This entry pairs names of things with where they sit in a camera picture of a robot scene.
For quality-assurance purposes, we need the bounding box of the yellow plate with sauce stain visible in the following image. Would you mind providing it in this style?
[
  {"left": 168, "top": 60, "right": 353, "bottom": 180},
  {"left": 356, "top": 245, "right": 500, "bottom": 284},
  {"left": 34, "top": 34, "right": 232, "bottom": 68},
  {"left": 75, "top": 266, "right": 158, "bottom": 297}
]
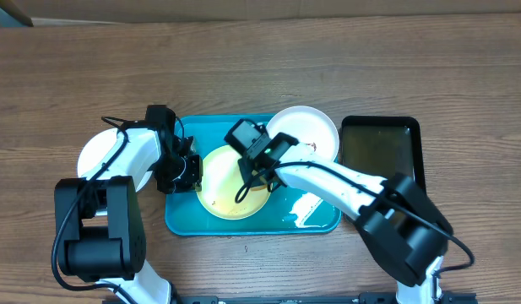
[{"left": 197, "top": 145, "right": 270, "bottom": 220}]

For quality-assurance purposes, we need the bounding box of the white plate with dark stain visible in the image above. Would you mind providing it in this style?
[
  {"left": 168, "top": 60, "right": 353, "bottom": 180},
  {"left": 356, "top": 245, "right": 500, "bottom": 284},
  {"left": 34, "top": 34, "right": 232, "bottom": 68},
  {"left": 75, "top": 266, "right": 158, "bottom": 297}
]
[{"left": 266, "top": 106, "right": 339, "bottom": 161}]

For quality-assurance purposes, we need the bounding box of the white plate with orange stain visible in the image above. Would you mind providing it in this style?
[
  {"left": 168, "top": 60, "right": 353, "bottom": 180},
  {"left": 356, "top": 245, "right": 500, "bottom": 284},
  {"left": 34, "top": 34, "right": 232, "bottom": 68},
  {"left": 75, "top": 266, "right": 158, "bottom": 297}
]
[{"left": 77, "top": 128, "right": 161, "bottom": 192}]

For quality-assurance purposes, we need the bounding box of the green and yellow sponge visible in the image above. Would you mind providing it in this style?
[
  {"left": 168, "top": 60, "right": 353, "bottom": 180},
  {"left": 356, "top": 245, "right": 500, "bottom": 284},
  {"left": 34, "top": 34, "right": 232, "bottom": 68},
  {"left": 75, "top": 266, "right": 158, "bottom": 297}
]
[{"left": 250, "top": 179, "right": 271, "bottom": 192}]

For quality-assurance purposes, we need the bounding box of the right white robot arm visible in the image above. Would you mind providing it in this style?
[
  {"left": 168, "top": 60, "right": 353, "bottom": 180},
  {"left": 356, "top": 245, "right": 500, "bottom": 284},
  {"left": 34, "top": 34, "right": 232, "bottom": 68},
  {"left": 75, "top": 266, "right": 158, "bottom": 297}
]
[{"left": 225, "top": 133, "right": 453, "bottom": 303}]

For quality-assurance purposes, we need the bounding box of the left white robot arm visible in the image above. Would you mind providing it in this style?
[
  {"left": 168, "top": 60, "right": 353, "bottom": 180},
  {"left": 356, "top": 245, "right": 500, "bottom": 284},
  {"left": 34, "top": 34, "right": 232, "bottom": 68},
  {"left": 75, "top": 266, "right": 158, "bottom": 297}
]
[{"left": 51, "top": 105, "right": 202, "bottom": 303}]

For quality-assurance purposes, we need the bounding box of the teal plastic tray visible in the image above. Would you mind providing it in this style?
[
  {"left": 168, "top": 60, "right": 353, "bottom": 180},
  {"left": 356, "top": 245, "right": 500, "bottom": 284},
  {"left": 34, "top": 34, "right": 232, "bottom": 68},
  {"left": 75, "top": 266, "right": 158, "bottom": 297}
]
[{"left": 165, "top": 114, "right": 342, "bottom": 236}]

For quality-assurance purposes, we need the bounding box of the black water tray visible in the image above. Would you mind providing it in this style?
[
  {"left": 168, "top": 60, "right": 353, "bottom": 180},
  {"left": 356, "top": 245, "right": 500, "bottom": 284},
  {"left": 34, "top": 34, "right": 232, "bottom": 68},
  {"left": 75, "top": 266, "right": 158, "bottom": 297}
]
[{"left": 339, "top": 116, "right": 426, "bottom": 190}]

